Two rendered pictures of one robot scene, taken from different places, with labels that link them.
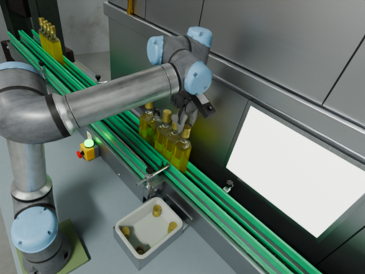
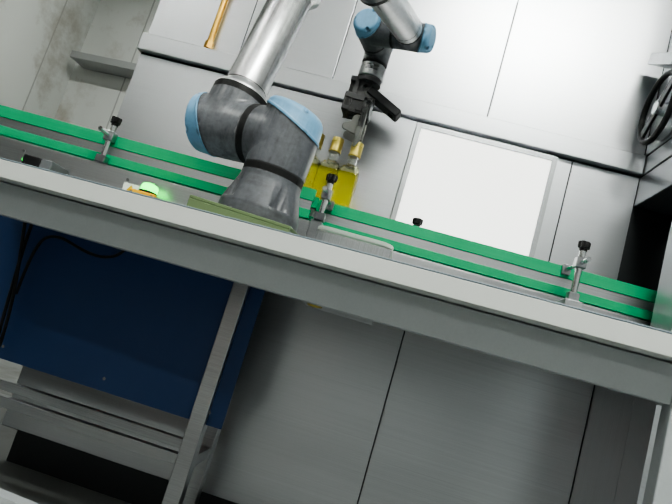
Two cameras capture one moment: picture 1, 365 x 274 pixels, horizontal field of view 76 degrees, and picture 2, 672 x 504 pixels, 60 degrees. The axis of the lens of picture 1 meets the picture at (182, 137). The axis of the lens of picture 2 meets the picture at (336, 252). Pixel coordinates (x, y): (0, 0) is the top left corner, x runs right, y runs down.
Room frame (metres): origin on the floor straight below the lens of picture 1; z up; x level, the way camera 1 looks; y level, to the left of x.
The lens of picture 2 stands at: (-0.65, 0.81, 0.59)
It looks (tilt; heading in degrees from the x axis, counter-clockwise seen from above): 9 degrees up; 328
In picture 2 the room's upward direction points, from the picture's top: 17 degrees clockwise
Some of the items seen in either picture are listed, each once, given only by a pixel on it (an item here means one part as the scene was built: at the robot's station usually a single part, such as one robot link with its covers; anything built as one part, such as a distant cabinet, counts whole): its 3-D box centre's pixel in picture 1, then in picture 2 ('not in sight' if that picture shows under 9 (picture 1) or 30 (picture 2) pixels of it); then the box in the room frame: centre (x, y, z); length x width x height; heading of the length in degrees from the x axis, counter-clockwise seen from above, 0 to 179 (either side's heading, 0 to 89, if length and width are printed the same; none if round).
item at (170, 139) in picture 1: (171, 150); (321, 195); (0.75, 0.04, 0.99); 0.06 x 0.06 x 0.21; 53
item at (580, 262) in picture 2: not in sight; (571, 287); (0.23, -0.42, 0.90); 0.17 x 0.05 x 0.23; 142
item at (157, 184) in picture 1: (154, 188); (315, 237); (0.64, 0.07, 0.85); 0.09 x 0.04 x 0.07; 142
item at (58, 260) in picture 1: (45, 249); (265, 197); (0.32, 0.38, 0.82); 0.15 x 0.15 x 0.10
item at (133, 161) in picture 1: (57, 85); (7, 121); (1.19, 0.80, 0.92); 1.75 x 0.01 x 0.08; 52
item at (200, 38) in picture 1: (196, 48); (378, 49); (0.72, 0.01, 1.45); 0.09 x 0.08 x 0.11; 127
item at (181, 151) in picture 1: (180, 159); (340, 200); (0.71, -0.01, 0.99); 0.06 x 0.06 x 0.21; 51
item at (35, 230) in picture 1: (37, 231); (283, 139); (0.32, 0.38, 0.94); 0.13 x 0.12 x 0.14; 37
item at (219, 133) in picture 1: (231, 133); (396, 173); (0.74, -0.19, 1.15); 0.90 x 0.03 x 0.34; 52
